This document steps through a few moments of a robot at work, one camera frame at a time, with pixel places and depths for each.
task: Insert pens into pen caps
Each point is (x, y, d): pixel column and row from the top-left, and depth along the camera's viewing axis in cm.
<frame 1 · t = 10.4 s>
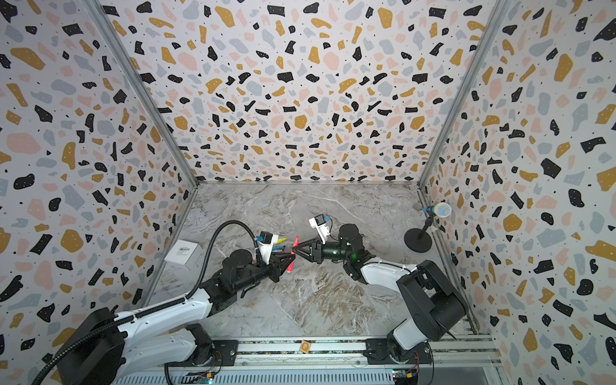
left hand: (295, 257, 76), fingers closed
right hand: (296, 251, 77), fingers open
white small box: (184, 253, 92), point 6 cm above the table
black microphone stand: (419, 240, 101), point 2 cm above the table
blue microphone: (442, 209, 80), point 28 cm above the table

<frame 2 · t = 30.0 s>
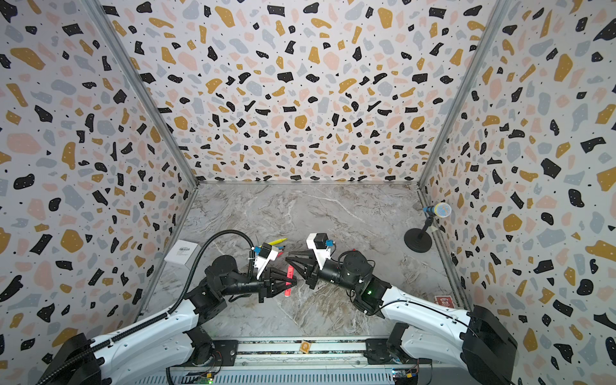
left hand: (294, 280, 67), fingers closed
right hand: (289, 265, 66), fingers closed
the named things where they were.

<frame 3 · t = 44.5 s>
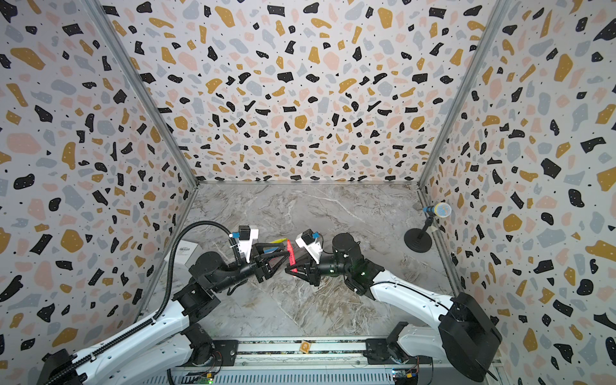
left hand: (285, 252, 66), fingers open
right hand: (289, 271, 69), fingers closed
the named things where they were.

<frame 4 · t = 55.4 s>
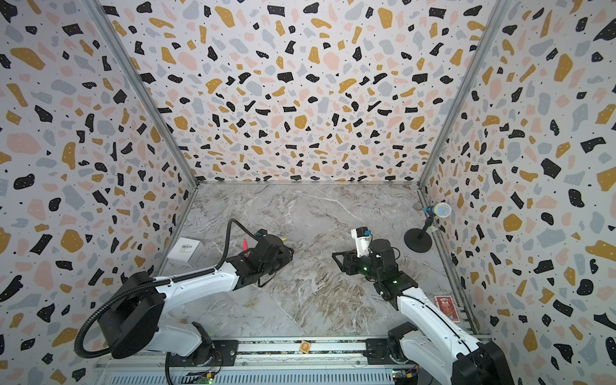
left hand: (296, 251, 86), fingers open
right hand: (338, 255, 80), fingers open
red card box: (447, 297, 86), point 3 cm above the table
the other named things where they were.

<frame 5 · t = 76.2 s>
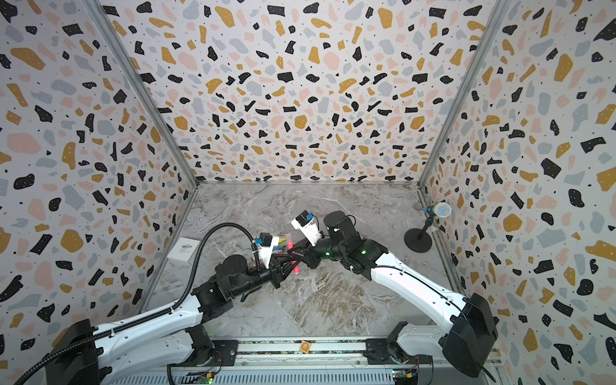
left hand: (300, 259, 70), fingers closed
right hand: (290, 252, 69), fingers closed
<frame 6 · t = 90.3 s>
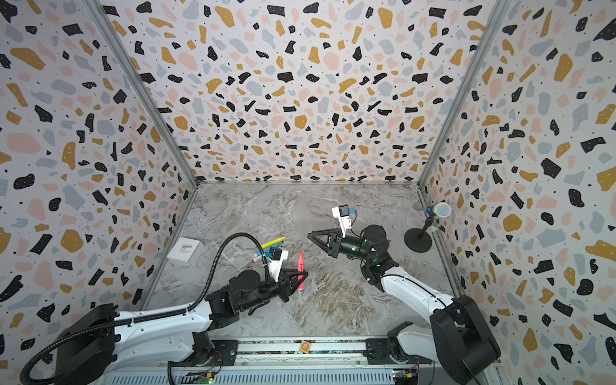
left hand: (308, 275, 71), fingers closed
right hand: (310, 240, 70), fingers closed
